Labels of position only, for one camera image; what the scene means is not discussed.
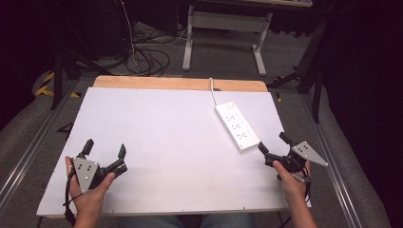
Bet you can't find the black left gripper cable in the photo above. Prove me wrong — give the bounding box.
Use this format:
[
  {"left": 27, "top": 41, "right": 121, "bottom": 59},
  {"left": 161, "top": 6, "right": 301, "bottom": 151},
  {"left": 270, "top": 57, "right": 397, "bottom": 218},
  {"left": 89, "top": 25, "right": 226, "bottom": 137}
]
[{"left": 63, "top": 166, "right": 84, "bottom": 226}]

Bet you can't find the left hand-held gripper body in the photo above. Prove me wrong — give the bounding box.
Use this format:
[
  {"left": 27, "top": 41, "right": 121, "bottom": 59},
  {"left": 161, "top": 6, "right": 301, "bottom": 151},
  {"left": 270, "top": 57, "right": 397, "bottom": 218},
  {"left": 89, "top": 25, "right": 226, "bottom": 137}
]
[{"left": 71, "top": 156, "right": 128, "bottom": 195}]

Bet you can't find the person's right hand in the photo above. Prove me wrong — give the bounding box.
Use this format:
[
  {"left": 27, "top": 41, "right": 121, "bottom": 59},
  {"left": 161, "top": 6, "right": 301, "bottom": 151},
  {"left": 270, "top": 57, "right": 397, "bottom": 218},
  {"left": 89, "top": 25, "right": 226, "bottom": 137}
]
[{"left": 272, "top": 160, "right": 313, "bottom": 207}]

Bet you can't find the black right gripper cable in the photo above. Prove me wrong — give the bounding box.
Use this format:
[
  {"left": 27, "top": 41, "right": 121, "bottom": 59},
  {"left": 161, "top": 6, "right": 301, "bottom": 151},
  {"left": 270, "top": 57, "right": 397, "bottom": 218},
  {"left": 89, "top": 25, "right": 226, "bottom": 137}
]
[{"left": 278, "top": 164, "right": 313, "bottom": 228}]

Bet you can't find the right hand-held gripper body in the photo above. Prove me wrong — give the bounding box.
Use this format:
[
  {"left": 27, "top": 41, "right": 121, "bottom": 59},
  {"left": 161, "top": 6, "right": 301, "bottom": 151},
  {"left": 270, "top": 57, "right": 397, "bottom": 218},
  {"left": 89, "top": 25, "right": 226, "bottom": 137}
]
[{"left": 265, "top": 141, "right": 329, "bottom": 183}]

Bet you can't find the white power strip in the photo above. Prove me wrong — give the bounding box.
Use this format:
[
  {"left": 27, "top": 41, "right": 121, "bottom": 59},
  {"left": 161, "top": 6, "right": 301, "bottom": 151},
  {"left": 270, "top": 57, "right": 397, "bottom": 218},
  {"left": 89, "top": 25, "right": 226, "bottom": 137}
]
[{"left": 214, "top": 101, "right": 261, "bottom": 151}]

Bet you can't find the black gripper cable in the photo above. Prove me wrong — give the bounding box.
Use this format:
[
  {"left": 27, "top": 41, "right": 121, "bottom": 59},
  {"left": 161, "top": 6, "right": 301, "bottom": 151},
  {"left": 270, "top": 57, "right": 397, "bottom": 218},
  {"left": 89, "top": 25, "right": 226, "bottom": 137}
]
[
  {"left": 63, "top": 166, "right": 84, "bottom": 226},
  {"left": 278, "top": 164, "right": 313, "bottom": 228}
]

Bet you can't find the person's left hand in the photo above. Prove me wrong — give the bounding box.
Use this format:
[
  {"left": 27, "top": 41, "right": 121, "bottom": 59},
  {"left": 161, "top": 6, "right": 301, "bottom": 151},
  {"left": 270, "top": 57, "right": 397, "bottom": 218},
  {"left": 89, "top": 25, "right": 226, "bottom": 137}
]
[{"left": 65, "top": 155, "right": 117, "bottom": 220}]

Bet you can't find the white table board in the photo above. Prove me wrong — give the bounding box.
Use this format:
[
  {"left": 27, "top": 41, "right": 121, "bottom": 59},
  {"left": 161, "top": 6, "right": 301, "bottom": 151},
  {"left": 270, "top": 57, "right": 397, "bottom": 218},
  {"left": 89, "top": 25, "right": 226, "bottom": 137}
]
[{"left": 36, "top": 87, "right": 312, "bottom": 219}]

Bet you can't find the black metal stand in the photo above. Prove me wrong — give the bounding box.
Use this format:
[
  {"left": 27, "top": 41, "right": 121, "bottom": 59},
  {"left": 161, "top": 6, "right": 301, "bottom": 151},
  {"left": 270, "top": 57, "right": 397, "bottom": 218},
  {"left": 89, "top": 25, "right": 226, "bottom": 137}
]
[
  {"left": 50, "top": 0, "right": 112, "bottom": 110},
  {"left": 267, "top": 18, "right": 329, "bottom": 124}
]

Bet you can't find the white metal desk frame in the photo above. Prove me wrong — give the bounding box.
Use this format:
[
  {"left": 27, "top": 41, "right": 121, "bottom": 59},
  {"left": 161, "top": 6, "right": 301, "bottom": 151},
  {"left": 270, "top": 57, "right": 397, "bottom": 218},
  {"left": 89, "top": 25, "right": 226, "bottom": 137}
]
[{"left": 182, "top": 4, "right": 274, "bottom": 78}]

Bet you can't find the white floor cable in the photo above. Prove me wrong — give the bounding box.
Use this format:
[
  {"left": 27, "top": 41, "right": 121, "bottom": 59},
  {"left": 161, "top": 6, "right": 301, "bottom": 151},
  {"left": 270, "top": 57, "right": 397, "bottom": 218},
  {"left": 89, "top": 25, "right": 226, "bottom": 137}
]
[{"left": 121, "top": 0, "right": 188, "bottom": 76}]

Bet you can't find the black cable coil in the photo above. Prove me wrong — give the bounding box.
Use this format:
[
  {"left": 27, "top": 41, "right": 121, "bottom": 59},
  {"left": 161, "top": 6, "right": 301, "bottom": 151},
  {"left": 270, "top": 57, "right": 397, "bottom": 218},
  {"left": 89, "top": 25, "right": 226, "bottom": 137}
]
[{"left": 125, "top": 46, "right": 171, "bottom": 78}]

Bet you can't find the white power strip cable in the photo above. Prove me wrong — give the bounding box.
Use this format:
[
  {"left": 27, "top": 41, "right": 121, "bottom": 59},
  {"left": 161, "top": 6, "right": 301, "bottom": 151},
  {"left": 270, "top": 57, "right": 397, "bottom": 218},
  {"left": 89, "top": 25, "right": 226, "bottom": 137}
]
[{"left": 208, "top": 77, "right": 222, "bottom": 106}]

